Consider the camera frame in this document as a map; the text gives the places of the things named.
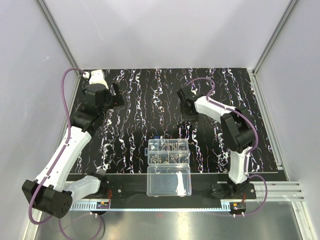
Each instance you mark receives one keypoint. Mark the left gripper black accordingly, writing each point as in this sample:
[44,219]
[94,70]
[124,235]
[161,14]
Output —
[116,97]

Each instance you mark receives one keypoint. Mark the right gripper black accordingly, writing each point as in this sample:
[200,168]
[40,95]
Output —
[184,93]

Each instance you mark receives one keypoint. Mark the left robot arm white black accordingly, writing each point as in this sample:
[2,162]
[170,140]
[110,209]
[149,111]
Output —
[49,192]

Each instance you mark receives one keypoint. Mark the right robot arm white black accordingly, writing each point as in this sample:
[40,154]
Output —
[238,132]

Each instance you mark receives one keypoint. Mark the black marbled table mat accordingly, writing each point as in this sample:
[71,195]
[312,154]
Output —
[152,109]

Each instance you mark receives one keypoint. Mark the clear plastic organizer box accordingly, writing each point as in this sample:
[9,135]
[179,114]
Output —
[168,171]

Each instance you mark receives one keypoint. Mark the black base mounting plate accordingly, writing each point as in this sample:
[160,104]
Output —
[207,188]

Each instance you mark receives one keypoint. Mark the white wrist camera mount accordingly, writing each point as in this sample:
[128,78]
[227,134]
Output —
[98,77]

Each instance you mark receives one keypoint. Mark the right aluminium frame post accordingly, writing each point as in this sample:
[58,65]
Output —
[276,33]

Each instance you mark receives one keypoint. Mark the aluminium frame post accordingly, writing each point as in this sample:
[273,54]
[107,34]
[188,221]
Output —
[276,33]
[56,32]

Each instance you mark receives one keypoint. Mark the left aluminium frame post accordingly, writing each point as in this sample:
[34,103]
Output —
[56,32]

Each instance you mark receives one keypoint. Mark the white slotted cable duct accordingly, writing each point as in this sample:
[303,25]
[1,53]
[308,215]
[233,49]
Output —
[101,206]

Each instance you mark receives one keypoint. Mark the aluminium rail right side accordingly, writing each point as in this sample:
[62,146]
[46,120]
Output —
[277,191]

